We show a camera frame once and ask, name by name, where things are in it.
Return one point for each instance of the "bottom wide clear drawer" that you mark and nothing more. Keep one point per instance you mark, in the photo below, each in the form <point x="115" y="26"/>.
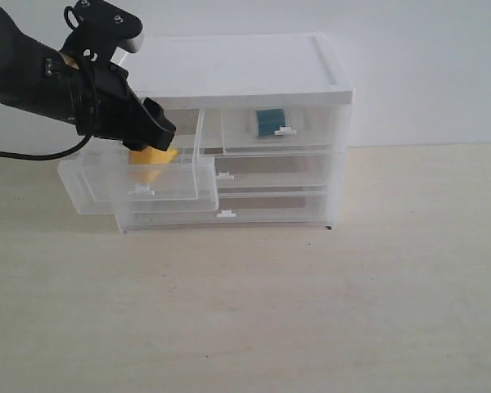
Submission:
<point x="230" y="209"/>

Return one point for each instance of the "white plastic drawer cabinet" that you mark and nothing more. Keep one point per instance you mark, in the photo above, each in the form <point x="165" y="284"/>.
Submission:
<point x="215" y="73"/>

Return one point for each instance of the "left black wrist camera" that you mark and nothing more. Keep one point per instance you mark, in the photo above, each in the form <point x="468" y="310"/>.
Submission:
<point x="98" y="29"/>

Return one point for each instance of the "middle wide clear drawer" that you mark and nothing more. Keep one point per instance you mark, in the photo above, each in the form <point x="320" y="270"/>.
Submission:
<point x="277" y="171"/>

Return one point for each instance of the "yellow sponge block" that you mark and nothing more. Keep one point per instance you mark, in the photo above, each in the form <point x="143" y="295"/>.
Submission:
<point x="148" y="161"/>

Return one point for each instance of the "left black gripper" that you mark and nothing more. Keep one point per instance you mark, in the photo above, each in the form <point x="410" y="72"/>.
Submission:
<point x="114" y="111"/>

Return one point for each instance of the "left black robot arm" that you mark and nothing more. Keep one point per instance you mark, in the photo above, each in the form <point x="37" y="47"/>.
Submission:
<point x="79" y="84"/>

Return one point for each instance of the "teal bottle white cap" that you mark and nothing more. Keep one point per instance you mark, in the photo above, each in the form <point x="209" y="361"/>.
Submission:
<point x="276" y="122"/>

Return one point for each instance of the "wide clear drawer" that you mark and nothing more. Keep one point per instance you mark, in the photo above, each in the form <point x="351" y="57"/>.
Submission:
<point x="230" y="209"/>
<point x="277" y="171"/>

